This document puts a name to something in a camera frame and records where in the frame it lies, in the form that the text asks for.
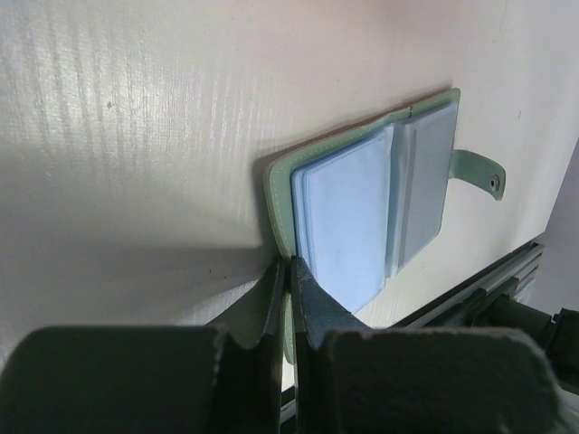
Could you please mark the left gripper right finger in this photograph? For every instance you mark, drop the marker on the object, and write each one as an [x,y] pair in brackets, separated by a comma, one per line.
[356,379]

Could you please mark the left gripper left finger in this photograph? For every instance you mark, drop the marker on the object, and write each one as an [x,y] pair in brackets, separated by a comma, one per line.
[222,377]

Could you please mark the green leather card holder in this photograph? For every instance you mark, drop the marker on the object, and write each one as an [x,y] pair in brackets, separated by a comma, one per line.
[338,202]

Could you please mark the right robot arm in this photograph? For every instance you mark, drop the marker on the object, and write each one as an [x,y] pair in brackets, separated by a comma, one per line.
[556,335]

